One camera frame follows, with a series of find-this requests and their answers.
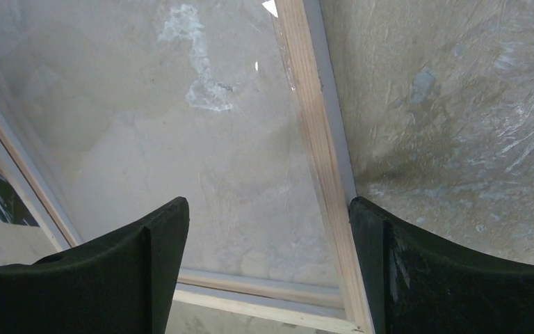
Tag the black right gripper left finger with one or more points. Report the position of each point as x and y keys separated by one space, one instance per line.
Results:
x=121 y=282

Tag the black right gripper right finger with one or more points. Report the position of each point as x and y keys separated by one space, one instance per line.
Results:
x=418 y=282

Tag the wooden picture frame with glass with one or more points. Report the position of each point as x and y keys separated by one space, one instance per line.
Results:
x=108 y=109

